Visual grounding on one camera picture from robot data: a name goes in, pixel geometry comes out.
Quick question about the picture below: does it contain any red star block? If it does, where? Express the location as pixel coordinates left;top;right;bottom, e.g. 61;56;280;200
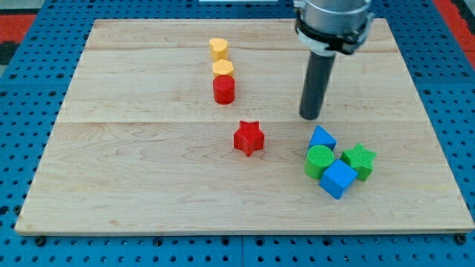
233;120;265;156

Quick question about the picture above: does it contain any light wooden board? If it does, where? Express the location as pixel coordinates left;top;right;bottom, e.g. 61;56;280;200
15;19;474;237

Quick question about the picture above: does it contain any green star block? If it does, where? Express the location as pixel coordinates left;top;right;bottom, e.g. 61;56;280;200
341;143;377;182

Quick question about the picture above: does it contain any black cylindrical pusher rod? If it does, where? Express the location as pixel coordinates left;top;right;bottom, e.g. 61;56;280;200
299;52;335;120

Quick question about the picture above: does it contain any blue triangle block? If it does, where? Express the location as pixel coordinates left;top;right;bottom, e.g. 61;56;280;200
308;125;337;151

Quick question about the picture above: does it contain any yellow heart block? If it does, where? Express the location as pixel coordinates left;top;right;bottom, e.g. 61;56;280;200
209;38;229;61

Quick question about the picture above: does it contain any red cylinder block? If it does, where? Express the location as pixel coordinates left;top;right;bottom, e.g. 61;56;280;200
212;75;235;105

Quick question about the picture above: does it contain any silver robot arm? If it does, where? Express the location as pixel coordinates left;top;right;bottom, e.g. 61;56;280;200
293;0;374;120

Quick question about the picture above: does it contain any blue cube block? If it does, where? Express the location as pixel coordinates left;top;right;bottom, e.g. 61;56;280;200
319;159;358;200

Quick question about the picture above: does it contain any yellow hexagon block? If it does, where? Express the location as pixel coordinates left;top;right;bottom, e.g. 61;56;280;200
212;59;234;77

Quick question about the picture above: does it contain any green cylinder block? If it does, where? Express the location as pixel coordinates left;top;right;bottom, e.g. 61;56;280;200
304;145;335;179

